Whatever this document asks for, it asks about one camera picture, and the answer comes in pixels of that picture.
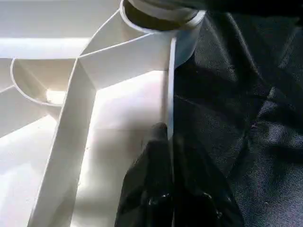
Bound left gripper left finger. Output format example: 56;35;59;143
115;122;172;227

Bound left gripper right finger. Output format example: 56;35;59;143
170;132;245;227

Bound white plastic table top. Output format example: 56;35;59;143
0;0;206;227

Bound black work mat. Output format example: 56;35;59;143
168;9;303;227

